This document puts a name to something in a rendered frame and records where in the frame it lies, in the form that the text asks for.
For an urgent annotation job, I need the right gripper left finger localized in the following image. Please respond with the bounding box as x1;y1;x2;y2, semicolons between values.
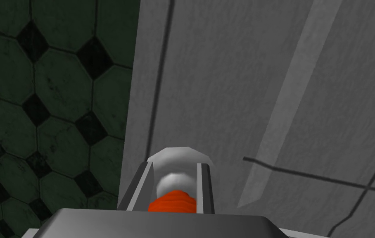
116;161;155;212

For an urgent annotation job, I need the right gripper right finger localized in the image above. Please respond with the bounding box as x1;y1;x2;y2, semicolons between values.
196;162;216;214

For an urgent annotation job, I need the white and orange knob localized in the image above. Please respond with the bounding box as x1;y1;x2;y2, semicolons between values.
146;147;214;213

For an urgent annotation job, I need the grey door leaf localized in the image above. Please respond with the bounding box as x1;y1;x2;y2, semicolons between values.
117;0;375;238

